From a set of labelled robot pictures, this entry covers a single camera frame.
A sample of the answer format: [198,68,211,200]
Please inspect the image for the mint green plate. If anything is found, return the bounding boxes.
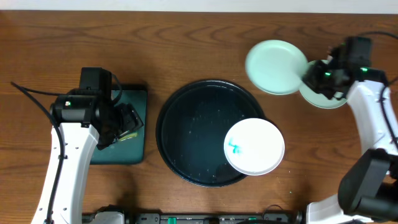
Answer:
[299,60,347,109]
[245,40,308,95]

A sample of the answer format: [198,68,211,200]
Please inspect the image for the green yellow sponge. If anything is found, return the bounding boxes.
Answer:
[119,132,138,141]

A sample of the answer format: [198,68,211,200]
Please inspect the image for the white plate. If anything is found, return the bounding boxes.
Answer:
[223,118,285,176]

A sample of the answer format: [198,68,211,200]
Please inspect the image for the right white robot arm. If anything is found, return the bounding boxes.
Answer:
[300,33,397,223]

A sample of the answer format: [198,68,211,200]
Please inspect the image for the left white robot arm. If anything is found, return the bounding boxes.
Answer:
[32,67,144,223]

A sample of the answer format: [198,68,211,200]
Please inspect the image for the black rectangular sponge tray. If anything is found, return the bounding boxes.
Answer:
[90,84,147,165]

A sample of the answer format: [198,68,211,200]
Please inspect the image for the round black tray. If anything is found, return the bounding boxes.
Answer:
[156,80,265,187]

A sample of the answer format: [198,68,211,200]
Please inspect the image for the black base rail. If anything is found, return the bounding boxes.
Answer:
[81,212,307,224]

